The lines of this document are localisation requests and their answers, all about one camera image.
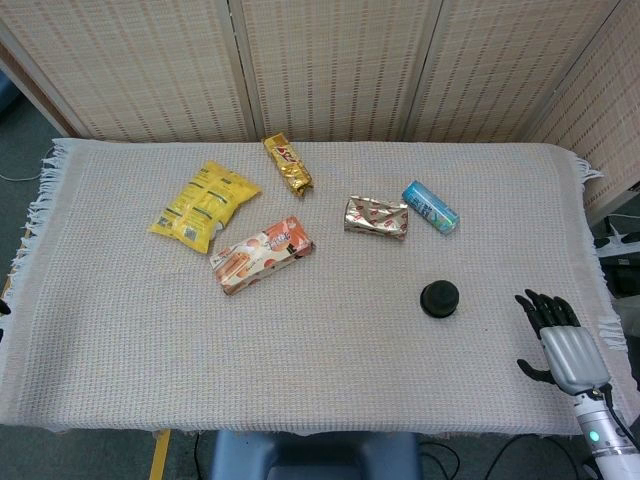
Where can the black white equipment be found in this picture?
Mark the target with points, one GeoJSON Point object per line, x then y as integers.
{"type": "Point", "coordinates": [622, 260]}

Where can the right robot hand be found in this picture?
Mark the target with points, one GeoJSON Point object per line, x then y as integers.
{"type": "Point", "coordinates": [575, 355]}

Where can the black round cap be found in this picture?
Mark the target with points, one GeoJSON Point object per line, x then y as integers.
{"type": "Point", "coordinates": [439, 294]}

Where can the woven bamboo screen panel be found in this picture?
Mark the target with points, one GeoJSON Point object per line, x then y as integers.
{"type": "Point", "coordinates": [340, 65]}
{"type": "Point", "coordinates": [125, 65]}
{"type": "Point", "coordinates": [500, 65]}
{"type": "Point", "coordinates": [615, 125]}

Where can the blue drink can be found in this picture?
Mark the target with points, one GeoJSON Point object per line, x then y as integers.
{"type": "Point", "coordinates": [430, 207]}

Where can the black bowl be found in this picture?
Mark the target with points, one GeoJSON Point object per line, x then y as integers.
{"type": "Point", "coordinates": [439, 314]}

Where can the gold foil snack pack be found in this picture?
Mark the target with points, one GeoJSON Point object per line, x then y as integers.
{"type": "Point", "coordinates": [290, 165]}

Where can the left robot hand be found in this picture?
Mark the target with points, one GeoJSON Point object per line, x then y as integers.
{"type": "Point", "coordinates": [3, 307]}

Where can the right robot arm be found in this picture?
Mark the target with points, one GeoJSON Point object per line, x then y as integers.
{"type": "Point", "coordinates": [602, 445]}

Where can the blue chair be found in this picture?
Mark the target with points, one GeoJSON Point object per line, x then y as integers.
{"type": "Point", "coordinates": [7, 92]}

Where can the silver red-print crumpled wrapper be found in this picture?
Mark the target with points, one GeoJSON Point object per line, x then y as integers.
{"type": "Point", "coordinates": [375, 217]}

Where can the yellow floor tape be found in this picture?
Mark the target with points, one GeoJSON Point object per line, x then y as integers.
{"type": "Point", "coordinates": [160, 457]}

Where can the orange biscuit box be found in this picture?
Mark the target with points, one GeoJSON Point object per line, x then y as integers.
{"type": "Point", "coordinates": [260, 255]}

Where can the blue robot torso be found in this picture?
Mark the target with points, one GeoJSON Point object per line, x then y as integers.
{"type": "Point", "coordinates": [315, 455]}

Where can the beige waffle-weave tablecloth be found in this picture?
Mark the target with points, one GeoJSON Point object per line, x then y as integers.
{"type": "Point", "coordinates": [320, 350]}

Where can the yellow snack bag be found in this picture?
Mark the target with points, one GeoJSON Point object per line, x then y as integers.
{"type": "Point", "coordinates": [200, 205]}

